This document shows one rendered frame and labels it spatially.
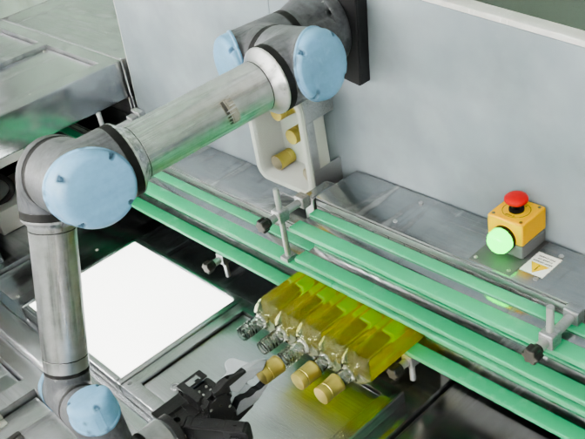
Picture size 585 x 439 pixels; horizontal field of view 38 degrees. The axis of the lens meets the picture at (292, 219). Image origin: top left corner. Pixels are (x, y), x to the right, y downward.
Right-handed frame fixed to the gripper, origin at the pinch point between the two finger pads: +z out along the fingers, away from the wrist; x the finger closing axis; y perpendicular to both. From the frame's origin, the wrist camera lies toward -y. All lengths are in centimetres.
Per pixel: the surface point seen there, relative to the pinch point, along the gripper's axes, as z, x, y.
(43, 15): 53, -19, 159
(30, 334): -17, 14, 65
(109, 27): 56, -20, 127
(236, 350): 8.6, 13.1, 21.5
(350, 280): 23.2, -6.2, -0.1
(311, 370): 5.1, -1.1, -6.9
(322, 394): 2.4, -1.0, -12.3
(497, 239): 33.4, -20.8, -26.0
